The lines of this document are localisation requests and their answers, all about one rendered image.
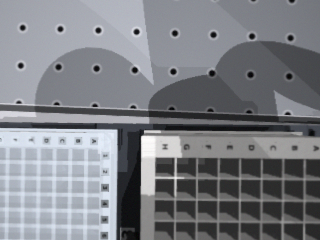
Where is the dark grey plate carrier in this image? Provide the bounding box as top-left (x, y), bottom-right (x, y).
top-left (0, 122), bottom-right (320, 240)

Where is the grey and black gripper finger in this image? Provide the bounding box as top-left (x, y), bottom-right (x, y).
top-left (126, 232), bottom-right (140, 240)

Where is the white multi-well plate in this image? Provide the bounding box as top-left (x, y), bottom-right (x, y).
top-left (0, 128), bottom-right (118, 240)

